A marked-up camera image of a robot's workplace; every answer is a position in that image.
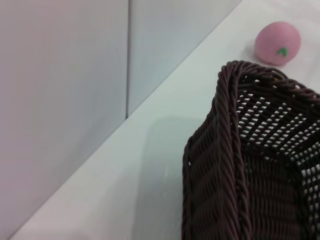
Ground dark brown woven basket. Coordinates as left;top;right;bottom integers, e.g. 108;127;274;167
181;60;320;240

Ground pink peach toy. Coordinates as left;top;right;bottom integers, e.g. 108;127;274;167
254;21;302;67

